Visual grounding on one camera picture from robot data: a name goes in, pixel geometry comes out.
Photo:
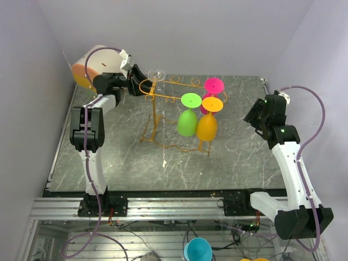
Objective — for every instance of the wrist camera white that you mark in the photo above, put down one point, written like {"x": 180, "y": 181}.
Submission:
{"x": 127, "y": 61}
{"x": 284, "y": 95}

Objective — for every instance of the gold wire wine glass rack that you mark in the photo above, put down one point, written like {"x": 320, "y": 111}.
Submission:
{"x": 160, "y": 127}

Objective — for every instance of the clear plastic wine glass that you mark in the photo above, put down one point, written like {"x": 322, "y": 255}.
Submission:
{"x": 240, "y": 144}
{"x": 156, "y": 79}

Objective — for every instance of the orange plastic wine glass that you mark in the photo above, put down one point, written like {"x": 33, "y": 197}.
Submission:
{"x": 207, "y": 126}

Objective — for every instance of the teal plastic cup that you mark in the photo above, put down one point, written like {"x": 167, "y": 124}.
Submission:
{"x": 198, "y": 249}

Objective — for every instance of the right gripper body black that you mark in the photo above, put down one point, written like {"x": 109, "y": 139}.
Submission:
{"x": 255, "y": 116}

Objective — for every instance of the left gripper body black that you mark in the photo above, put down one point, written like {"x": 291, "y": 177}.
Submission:
{"x": 131, "y": 80}

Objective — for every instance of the aluminium rail frame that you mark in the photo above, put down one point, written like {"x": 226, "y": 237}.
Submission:
{"x": 66, "y": 209}

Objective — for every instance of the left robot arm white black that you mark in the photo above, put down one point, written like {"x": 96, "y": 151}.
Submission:
{"x": 87, "y": 135}

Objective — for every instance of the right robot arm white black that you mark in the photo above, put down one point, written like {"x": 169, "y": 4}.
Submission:
{"x": 302, "y": 216}

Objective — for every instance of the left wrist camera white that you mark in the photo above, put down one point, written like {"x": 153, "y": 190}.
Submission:
{"x": 127, "y": 61}

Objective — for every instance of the pink plastic wine glass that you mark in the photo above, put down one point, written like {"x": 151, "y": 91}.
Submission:
{"x": 214, "y": 87}

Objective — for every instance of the green plastic wine glass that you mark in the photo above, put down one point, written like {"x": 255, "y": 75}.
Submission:
{"x": 187, "y": 122}

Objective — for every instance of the orange cup below table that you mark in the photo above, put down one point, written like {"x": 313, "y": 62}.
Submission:
{"x": 257, "y": 259}

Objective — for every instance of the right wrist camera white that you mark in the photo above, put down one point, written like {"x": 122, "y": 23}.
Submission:
{"x": 284, "y": 95}

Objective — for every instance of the white cylindrical bread box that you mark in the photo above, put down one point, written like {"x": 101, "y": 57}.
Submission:
{"x": 105, "y": 60}

